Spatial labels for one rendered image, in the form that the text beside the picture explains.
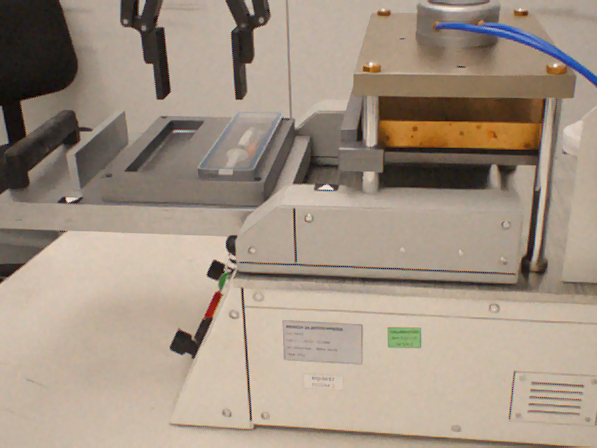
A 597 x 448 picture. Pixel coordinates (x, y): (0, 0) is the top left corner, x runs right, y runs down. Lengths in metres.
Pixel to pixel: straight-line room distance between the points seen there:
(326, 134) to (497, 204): 0.32
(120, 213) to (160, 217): 0.04
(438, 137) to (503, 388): 0.24
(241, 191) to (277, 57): 1.64
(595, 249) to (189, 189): 0.37
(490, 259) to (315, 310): 0.16
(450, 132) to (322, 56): 1.65
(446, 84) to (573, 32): 1.59
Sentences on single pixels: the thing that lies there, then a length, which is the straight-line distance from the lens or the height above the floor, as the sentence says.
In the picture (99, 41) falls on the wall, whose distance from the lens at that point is 2.62.
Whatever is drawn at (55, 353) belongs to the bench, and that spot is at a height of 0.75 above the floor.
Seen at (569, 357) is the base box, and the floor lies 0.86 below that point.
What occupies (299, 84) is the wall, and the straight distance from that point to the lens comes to 2.38.
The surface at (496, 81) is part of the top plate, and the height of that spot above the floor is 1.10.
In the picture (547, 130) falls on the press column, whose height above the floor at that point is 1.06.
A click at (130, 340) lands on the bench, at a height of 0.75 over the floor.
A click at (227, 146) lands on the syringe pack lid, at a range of 0.82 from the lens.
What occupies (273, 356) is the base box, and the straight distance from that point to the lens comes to 0.75.
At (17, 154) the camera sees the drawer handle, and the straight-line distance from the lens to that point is 0.85.
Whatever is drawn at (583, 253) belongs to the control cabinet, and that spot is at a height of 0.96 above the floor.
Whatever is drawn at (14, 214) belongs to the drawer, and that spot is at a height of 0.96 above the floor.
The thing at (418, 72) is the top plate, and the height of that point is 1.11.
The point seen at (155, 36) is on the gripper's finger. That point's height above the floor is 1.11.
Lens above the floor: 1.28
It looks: 25 degrees down
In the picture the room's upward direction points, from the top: 2 degrees counter-clockwise
